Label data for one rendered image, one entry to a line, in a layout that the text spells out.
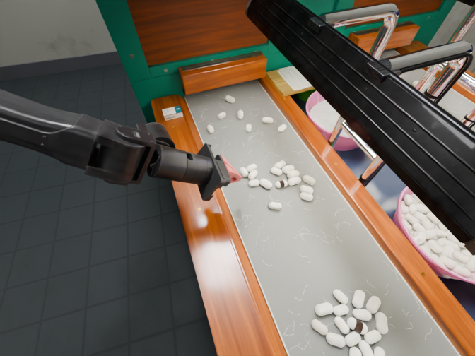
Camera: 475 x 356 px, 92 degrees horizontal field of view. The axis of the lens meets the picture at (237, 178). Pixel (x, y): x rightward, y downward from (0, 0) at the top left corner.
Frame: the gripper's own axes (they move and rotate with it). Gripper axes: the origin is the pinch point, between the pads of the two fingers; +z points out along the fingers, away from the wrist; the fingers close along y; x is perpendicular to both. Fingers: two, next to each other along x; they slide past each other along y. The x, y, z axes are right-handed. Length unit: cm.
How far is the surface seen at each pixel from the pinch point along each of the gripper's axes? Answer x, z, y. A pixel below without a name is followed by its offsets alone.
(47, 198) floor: 128, -21, 83
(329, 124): -16.9, 39.1, 18.0
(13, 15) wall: 93, -59, 237
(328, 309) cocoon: 2.3, 12.4, -29.5
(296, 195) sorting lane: -1.4, 19.4, -3.5
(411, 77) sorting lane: -48, 73, 29
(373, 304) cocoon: -3.4, 19.3, -32.0
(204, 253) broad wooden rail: 14.5, -3.2, -10.7
